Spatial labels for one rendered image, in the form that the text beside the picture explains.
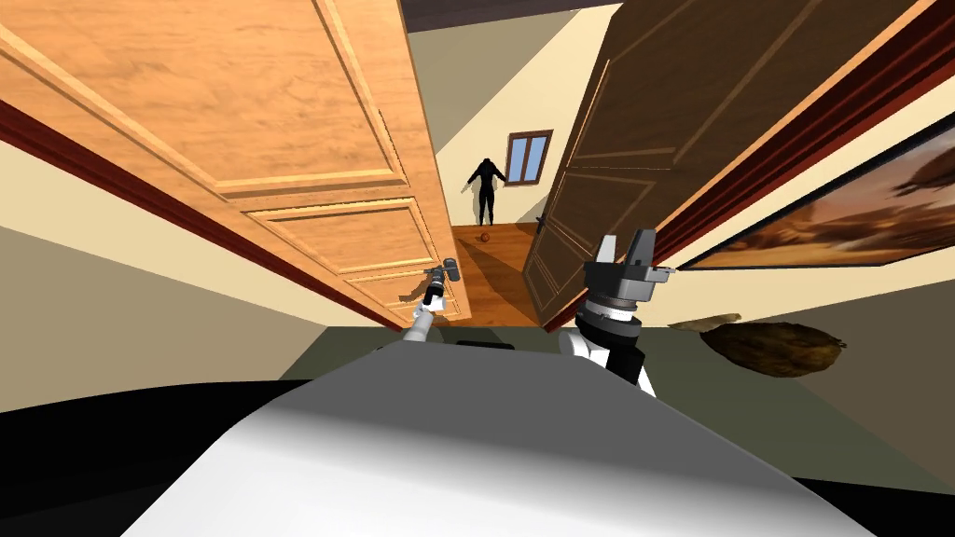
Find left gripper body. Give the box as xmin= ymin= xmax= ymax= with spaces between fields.
xmin=422 ymin=257 xmax=461 ymax=294

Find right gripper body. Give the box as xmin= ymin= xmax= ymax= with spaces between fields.
xmin=582 ymin=260 xmax=677 ymax=304

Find black human figure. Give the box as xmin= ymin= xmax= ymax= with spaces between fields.
xmin=465 ymin=158 xmax=509 ymax=227

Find brown framed window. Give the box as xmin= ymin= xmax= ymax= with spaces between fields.
xmin=504 ymin=130 xmax=555 ymax=187

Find dark brown door leaf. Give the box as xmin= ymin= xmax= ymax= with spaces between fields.
xmin=521 ymin=0 xmax=926 ymax=329

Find brown rounded lump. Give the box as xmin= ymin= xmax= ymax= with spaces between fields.
xmin=699 ymin=320 xmax=849 ymax=379

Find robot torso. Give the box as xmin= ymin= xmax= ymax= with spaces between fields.
xmin=122 ymin=338 xmax=874 ymax=537

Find light wooden door leaf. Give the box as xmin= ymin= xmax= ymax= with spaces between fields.
xmin=0 ymin=0 xmax=473 ymax=329

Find brown landscape wall picture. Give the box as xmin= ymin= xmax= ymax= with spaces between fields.
xmin=677 ymin=111 xmax=955 ymax=270

